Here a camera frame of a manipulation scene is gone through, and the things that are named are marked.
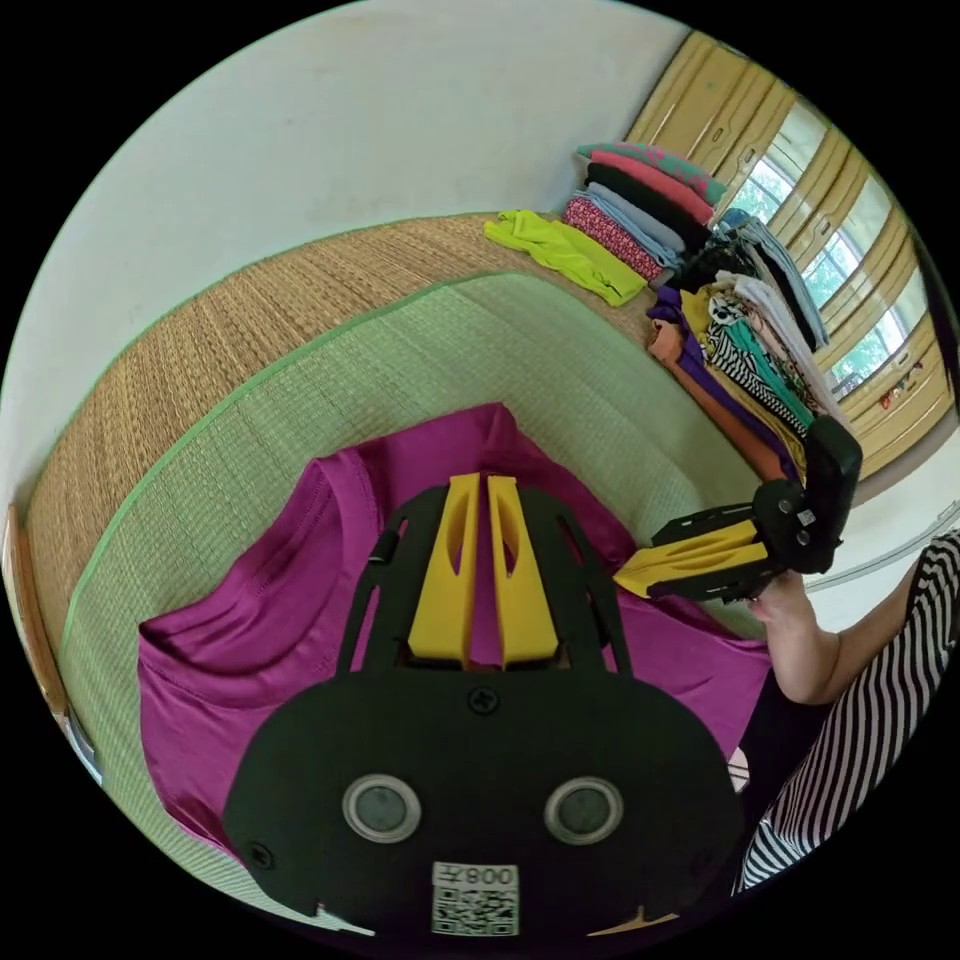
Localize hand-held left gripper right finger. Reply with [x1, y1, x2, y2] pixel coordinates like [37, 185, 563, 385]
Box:
[488, 475, 562, 671]

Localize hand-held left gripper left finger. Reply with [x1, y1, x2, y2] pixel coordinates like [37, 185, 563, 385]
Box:
[407, 474, 480, 670]

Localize purple short sleeve shirt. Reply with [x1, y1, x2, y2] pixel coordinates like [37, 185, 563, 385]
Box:
[137, 401, 775, 858]

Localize person's right forearm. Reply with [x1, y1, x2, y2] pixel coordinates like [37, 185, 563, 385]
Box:
[764, 613, 853, 707]

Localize person's right hand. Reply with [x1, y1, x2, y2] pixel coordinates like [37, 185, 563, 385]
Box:
[751, 570, 820, 640]

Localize person's body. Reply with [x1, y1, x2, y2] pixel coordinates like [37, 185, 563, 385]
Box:
[733, 527, 960, 895]

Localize bed with woven mats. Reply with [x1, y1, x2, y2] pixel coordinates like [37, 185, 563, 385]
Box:
[2, 209, 813, 940]

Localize window with yellow shutters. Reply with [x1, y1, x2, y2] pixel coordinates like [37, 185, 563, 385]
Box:
[624, 29, 960, 483]

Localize lime green garment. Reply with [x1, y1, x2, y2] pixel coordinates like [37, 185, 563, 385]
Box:
[482, 209, 649, 308]

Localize pile of clothes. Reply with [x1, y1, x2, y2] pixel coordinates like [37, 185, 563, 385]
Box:
[560, 140, 843, 483]

